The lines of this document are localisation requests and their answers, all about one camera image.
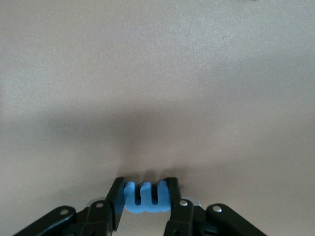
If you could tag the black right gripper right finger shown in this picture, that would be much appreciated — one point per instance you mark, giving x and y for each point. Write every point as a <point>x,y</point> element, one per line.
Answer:
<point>182,218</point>

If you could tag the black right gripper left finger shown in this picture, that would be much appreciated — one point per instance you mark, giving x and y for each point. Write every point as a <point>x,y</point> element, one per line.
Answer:
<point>98,218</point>

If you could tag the blue foam letter m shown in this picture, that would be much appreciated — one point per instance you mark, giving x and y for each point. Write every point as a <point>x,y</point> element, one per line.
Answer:
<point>147,209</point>

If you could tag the brown table cover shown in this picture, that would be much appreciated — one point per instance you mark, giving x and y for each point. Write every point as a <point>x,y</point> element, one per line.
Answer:
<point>157,61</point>

